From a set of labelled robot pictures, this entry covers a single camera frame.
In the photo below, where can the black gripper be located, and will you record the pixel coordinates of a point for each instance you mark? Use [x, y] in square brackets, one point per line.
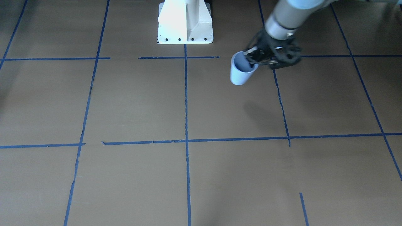
[264, 46]

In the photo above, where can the blue plastic cup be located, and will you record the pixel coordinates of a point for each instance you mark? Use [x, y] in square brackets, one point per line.
[241, 69]

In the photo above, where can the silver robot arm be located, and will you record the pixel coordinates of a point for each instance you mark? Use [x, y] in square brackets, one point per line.
[288, 16]

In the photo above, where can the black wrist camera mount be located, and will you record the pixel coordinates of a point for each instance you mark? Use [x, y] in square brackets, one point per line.
[285, 52]

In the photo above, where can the white pedestal column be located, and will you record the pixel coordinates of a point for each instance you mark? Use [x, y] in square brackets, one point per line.
[185, 22]

